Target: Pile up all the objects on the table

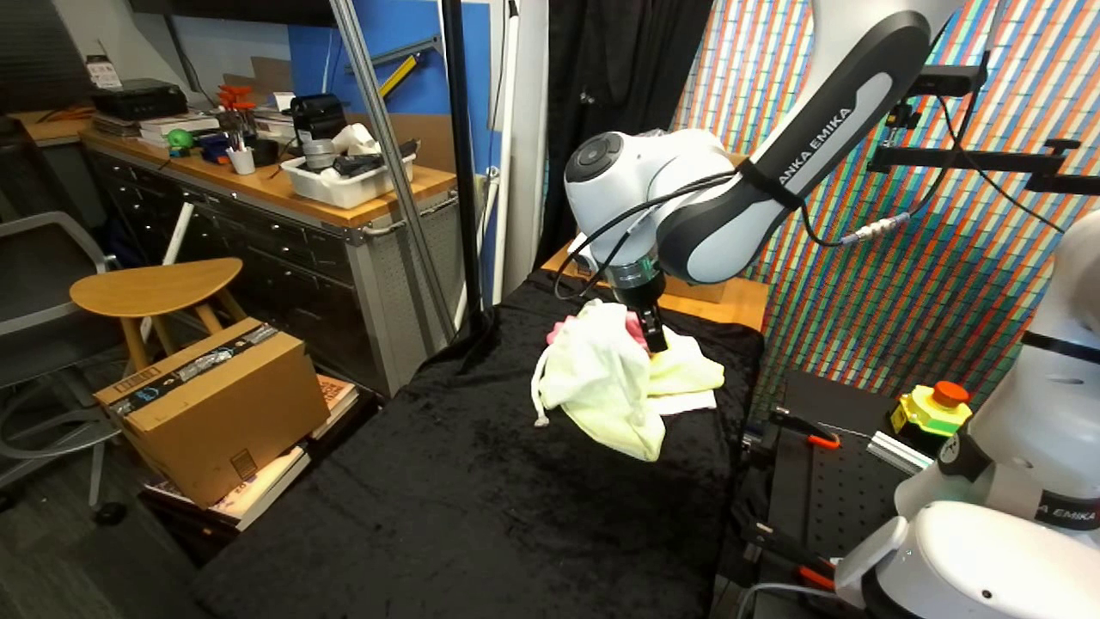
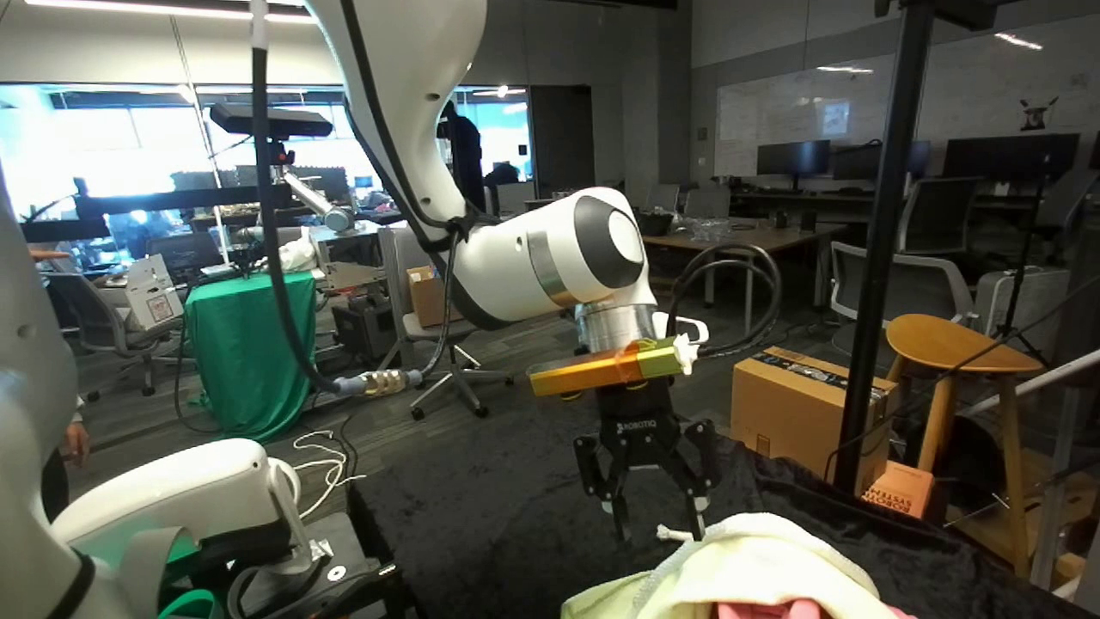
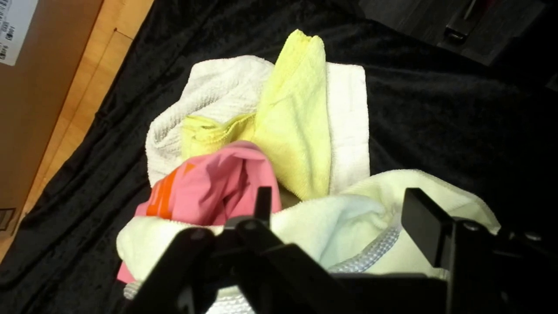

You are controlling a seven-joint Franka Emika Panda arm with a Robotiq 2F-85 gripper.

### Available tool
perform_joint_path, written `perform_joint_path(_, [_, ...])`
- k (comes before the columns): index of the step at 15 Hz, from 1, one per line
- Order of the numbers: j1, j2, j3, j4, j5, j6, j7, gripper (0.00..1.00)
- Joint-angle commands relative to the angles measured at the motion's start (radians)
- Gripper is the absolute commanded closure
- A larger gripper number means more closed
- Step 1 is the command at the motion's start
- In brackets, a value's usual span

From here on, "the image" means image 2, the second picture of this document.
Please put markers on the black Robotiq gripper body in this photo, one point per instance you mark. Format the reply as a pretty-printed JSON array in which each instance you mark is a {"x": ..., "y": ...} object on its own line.
[{"x": 638, "y": 424}]

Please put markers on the black vertical pole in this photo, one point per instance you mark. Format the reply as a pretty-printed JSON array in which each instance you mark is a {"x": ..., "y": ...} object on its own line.
[{"x": 880, "y": 252}]

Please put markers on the black velvet table cloth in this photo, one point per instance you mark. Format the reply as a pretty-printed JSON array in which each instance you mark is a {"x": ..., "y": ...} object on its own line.
[{"x": 504, "y": 518}]

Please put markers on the grey metal rail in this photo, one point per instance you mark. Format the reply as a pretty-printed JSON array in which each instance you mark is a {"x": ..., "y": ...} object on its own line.
[{"x": 1052, "y": 371}]

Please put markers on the green draped cloth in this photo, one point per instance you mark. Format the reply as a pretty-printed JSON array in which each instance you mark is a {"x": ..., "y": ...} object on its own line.
[{"x": 245, "y": 356}]

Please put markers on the wooden stool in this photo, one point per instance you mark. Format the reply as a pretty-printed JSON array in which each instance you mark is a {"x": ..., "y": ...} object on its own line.
[{"x": 957, "y": 346}]

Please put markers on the orange block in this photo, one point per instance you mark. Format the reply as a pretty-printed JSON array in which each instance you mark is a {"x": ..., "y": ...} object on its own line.
[{"x": 905, "y": 490}]

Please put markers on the black clamp mount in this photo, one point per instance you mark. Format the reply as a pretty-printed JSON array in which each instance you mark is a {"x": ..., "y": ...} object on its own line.
[{"x": 320, "y": 580}]

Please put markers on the ceiling light strip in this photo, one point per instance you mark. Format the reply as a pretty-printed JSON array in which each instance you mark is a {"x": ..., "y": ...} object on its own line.
[{"x": 173, "y": 10}]

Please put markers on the long wooden table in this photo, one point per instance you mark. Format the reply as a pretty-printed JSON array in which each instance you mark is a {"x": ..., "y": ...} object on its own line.
[{"x": 732, "y": 238}]

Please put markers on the cardboard box with black tape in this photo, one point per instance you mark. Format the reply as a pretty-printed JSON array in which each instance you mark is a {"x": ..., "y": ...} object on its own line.
[{"x": 791, "y": 408}]

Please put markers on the black camera on stand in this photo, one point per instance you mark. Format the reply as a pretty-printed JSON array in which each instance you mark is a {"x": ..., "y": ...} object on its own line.
[{"x": 271, "y": 119}]

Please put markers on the white framed mesh chair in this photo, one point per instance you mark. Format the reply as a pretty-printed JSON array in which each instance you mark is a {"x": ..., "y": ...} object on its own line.
[{"x": 905, "y": 270}]

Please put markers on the pale cream cloth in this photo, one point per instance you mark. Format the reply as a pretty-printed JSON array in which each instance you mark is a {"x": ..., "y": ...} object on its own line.
[{"x": 759, "y": 560}]

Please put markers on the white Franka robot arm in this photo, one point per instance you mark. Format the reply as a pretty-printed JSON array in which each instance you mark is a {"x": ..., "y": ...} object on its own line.
[{"x": 536, "y": 263}]

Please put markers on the grey office chair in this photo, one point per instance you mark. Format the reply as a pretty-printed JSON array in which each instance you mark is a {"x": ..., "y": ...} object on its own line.
[{"x": 453, "y": 365}]

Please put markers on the small open cardboard box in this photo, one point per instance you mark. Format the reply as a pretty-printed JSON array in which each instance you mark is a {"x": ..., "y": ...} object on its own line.
[{"x": 424, "y": 297}]

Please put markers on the small green cloth piece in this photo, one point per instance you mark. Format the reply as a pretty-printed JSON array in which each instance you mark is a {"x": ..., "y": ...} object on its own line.
[{"x": 185, "y": 573}]

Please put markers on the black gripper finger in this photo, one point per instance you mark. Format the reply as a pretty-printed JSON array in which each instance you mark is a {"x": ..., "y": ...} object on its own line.
[
  {"x": 603, "y": 484},
  {"x": 695, "y": 469}
]

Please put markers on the black computer monitor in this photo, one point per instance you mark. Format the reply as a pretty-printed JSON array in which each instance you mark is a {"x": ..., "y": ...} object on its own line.
[
  {"x": 791, "y": 159},
  {"x": 1007, "y": 155}
]

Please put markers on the person in dark clothes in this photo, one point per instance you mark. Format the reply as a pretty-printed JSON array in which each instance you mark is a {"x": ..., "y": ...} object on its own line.
[{"x": 464, "y": 155}]

